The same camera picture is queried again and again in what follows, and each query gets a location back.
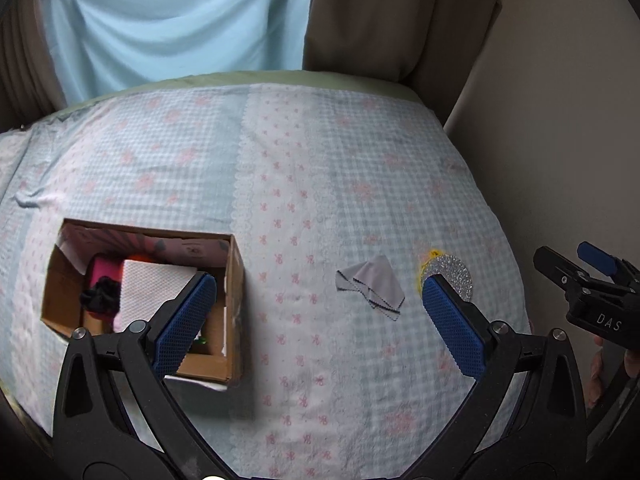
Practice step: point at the brown curtain right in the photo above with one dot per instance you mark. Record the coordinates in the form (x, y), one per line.
(429, 46)

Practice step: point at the silver glitter scrub pad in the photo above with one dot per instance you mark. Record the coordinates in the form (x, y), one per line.
(452, 268)

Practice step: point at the black scrunchie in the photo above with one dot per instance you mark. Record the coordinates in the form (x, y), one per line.
(101, 300)

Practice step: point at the brown curtain left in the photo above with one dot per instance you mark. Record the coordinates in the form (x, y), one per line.
(30, 89)

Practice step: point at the grey microfibre cloth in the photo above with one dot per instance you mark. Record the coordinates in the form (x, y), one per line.
(377, 282)

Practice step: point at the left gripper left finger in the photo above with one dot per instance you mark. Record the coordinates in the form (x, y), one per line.
(114, 416)

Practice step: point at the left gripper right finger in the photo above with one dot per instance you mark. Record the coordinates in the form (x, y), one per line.
(524, 417)

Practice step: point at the brown curtain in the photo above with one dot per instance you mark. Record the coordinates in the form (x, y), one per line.
(429, 46)
(30, 89)

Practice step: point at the magenta pouch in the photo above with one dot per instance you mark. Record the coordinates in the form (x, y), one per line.
(104, 265)

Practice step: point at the person's right hand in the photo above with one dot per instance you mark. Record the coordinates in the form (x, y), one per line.
(594, 388)

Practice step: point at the cardboard box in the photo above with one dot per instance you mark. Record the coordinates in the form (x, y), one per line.
(68, 274)

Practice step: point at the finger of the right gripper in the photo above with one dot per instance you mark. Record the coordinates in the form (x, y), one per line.
(574, 282)
(619, 271)

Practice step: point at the checkered floral bed sheet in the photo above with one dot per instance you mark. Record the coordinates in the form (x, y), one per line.
(308, 181)

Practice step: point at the white textured cloth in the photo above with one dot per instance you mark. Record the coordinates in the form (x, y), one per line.
(146, 286)

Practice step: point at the light blue hanging cloth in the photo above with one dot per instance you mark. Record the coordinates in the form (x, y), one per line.
(103, 46)

